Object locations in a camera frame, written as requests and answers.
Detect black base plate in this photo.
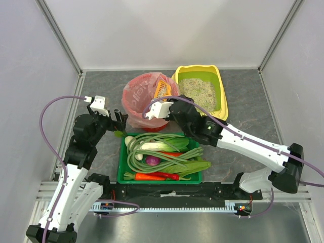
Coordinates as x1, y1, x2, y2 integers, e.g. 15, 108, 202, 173
110, 182, 263, 201

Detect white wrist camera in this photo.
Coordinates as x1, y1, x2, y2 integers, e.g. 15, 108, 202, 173
84, 95, 110, 117
143, 100, 174, 120

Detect pink plastic bin liner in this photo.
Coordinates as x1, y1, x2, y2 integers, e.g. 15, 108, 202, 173
121, 72, 180, 128

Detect purple onion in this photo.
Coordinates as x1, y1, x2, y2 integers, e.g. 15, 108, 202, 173
145, 155, 161, 166

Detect white small mushroom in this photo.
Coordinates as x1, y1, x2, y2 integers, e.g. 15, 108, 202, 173
135, 154, 143, 161

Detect grey slotted cable duct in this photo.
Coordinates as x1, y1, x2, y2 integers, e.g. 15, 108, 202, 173
89, 200, 252, 214

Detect yellow litter box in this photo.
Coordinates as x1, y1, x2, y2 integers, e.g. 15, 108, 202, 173
172, 65, 228, 120

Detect green lettuce leaf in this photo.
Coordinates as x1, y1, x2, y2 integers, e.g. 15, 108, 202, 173
159, 159, 211, 177

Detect orange carrot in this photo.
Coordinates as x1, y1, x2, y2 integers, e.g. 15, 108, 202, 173
124, 172, 166, 181
161, 151, 183, 157

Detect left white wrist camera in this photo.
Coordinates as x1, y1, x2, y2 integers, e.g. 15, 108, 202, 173
84, 95, 110, 117

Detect white radish with leaves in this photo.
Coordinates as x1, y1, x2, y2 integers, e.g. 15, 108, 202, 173
114, 131, 134, 147

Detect orange litter scoop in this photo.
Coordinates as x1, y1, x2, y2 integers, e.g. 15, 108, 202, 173
154, 79, 172, 99

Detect orange carrot front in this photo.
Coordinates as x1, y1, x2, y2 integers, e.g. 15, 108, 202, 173
124, 172, 166, 181

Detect green long beans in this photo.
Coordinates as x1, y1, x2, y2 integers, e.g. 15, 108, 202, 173
126, 133, 203, 174

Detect green vegetable tray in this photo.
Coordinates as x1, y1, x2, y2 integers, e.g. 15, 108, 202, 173
117, 133, 203, 184

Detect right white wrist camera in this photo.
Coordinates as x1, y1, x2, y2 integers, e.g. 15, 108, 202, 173
143, 100, 174, 120

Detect red trash bin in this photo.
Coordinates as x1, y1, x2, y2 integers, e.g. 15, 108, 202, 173
142, 122, 169, 133

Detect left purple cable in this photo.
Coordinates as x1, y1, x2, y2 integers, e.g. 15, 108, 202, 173
39, 95, 90, 243

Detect orange carrot middle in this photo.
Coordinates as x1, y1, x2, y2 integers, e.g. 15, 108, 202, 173
161, 151, 183, 157

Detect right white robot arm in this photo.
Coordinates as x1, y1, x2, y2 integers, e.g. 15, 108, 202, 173
166, 97, 303, 194

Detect grey cat litter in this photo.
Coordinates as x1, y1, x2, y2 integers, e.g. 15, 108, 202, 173
179, 78, 217, 112

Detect red chili pepper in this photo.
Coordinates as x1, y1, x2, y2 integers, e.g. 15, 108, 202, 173
150, 172, 191, 181

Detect white green leek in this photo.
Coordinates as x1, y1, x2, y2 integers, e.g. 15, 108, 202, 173
140, 141, 177, 152

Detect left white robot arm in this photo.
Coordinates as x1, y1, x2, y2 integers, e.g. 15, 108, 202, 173
26, 109, 128, 242

